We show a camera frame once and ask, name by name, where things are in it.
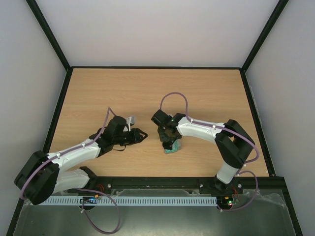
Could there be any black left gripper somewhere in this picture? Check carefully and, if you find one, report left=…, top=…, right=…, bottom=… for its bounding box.
left=114, top=128, right=148, bottom=146

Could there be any grey felt glasses case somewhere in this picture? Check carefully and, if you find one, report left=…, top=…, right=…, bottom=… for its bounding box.
left=164, top=140, right=182, bottom=154

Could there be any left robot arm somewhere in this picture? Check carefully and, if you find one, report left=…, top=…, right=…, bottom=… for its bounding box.
left=14, top=116, right=148, bottom=205

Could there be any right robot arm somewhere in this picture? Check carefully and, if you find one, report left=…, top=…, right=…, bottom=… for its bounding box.
left=151, top=109, right=259, bottom=193

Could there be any left green circuit board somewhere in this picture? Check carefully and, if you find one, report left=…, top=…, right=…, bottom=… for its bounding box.
left=82, top=195, right=101, bottom=202

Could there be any green circuit board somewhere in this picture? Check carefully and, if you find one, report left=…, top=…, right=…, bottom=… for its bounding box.
left=82, top=195, right=101, bottom=202
left=223, top=194, right=240, bottom=206

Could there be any right green circuit board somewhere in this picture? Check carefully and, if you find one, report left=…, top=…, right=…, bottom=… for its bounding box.
left=223, top=194, right=240, bottom=206

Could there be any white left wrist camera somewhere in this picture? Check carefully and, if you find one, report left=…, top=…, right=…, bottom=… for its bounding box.
left=124, top=116, right=136, bottom=132

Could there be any light blue slotted cable duct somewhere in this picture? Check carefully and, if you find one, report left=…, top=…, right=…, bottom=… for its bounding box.
left=41, top=196, right=217, bottom=207

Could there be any black aluminium frame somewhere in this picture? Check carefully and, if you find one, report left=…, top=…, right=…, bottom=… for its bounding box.
left=5, top=0, right=304, bottom=236

